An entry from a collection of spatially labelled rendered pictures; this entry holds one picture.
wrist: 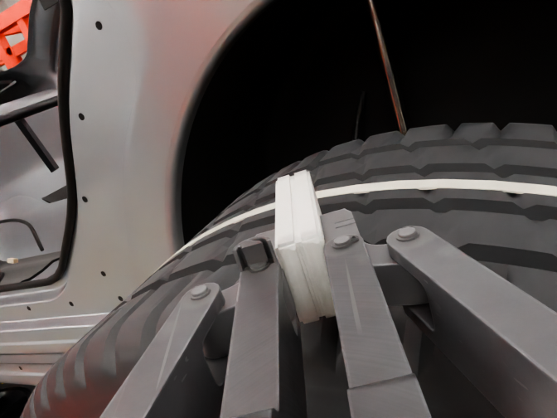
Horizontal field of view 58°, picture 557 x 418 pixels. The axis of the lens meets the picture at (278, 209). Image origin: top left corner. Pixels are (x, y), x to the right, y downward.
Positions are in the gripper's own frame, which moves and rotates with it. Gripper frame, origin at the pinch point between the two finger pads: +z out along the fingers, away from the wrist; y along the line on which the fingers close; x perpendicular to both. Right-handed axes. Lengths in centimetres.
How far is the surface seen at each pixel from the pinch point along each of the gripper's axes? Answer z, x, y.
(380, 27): 64, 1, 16
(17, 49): 1175, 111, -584
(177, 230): 53, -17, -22
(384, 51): 64, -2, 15
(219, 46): 44.0, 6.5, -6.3
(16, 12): 850, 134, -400
